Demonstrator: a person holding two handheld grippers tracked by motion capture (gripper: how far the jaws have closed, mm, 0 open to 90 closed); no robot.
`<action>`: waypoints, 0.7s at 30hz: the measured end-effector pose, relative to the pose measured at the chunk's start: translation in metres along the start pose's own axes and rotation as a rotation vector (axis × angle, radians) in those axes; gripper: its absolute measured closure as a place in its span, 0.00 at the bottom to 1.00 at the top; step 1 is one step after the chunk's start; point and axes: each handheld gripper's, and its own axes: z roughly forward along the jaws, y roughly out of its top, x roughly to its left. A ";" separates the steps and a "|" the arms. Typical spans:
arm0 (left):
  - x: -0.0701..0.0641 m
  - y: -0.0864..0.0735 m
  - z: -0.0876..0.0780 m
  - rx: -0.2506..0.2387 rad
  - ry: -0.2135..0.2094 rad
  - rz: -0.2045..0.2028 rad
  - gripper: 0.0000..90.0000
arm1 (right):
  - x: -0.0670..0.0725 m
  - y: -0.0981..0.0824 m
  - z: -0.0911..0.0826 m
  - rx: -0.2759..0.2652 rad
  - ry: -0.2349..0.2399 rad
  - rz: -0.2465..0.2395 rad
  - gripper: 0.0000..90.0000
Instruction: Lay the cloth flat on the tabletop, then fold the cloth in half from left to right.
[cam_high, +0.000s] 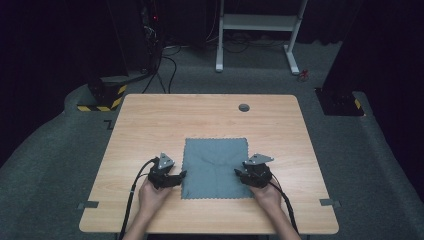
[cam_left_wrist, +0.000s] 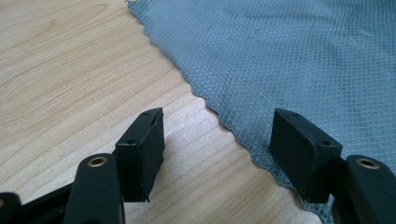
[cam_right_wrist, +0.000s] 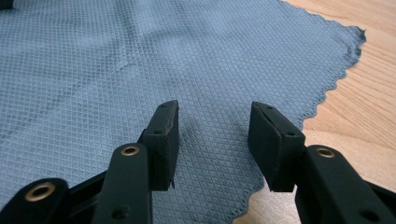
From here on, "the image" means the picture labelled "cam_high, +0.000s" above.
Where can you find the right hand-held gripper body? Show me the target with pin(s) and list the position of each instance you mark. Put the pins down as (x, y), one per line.
(258, 171)

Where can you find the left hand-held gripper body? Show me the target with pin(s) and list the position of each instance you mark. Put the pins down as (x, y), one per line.
(161, 173)

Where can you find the grey cleaning cloth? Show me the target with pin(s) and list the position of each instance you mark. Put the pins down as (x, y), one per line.
(216, 168)

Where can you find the person's left hand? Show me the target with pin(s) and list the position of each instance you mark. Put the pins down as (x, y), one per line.
(153, 198)

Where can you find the person's right hand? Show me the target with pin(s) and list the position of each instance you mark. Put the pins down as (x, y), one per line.
(266, 196)

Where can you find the grey round table grommet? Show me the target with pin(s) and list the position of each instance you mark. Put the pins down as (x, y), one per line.
(244, 107)

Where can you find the black floor tape mark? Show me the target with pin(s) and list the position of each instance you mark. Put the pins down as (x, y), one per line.
(109, 125)

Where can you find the grey tape piece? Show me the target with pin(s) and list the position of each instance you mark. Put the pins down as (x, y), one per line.
(88, 204)
(330, 202)

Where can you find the black yellow striped stand base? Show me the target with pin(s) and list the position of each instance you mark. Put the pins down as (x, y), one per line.
(106, 93)

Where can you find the dark equipment rack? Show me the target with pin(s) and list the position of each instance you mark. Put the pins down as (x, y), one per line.
(151, 33)

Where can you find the white metal stand frame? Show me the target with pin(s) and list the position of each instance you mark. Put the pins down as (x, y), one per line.
(256, 22)

